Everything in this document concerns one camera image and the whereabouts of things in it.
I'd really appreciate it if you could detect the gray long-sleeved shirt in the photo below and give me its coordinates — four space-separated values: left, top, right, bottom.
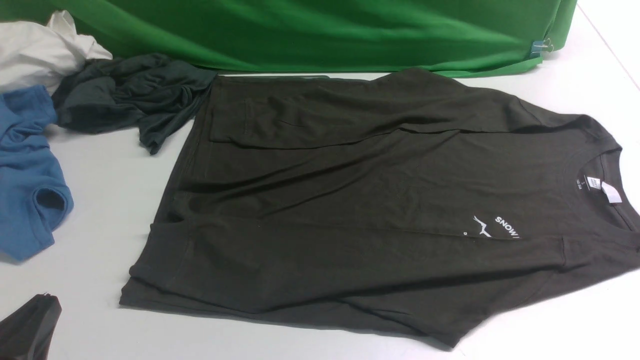
119 68 639 347

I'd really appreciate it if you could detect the blue t-shirt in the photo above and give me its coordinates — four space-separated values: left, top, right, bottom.
0 85 74 262

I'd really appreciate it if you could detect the dark teal crumpled garment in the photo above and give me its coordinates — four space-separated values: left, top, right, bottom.
51 54 217 155

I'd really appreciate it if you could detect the green backdrop cloth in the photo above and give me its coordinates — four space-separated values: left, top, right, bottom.
1 0 578 78

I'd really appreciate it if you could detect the blue binder clip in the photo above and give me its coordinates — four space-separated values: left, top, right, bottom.
529 38 554 59

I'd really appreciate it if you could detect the white crumpled garment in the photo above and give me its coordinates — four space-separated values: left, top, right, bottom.
0 10 113 94

